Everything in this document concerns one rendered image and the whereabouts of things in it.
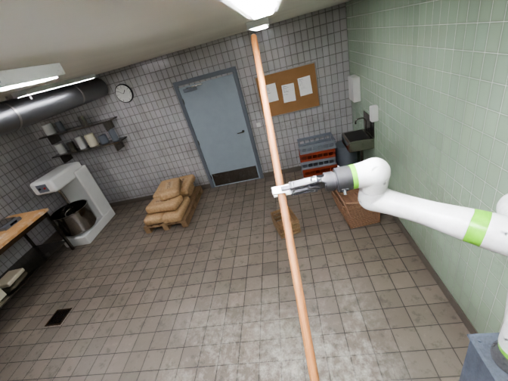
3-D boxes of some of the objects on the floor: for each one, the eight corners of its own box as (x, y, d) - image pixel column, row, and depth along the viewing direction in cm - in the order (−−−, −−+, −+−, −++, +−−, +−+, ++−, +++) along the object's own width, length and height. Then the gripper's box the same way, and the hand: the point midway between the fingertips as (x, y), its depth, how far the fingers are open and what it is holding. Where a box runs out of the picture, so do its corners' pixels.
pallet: (188, 226, 460) (185, 220, 453) (147, 233, 473) (143, 227, 466) (202, 190, 563) (200, 185, 556) (168, 197, 576) (165, 192, 569)
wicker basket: (345, 230, 358) (343, 214, 344) (332, 207, 407) (330, 193, 393) (381, 222, 354) (381, 205, 341) (363, 200, 403) (363, 184, 390)
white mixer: (92, 244, 486) (48, 183, 422) (62, 249, 497) (13, 190, 433) (119, 212, 572) (85, 157, 508) (92, 218, 583) (56, 164, 519)
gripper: (339, 182, 91) (271, 196, 95) (335, 195, 106) (277, 206, 110) (333, 162, 93) (267, 176, 97) (330, 178, 108) (274, 190, 112)
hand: (281, 190), depth 103 cm, fingers closed on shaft, 3 cm apart
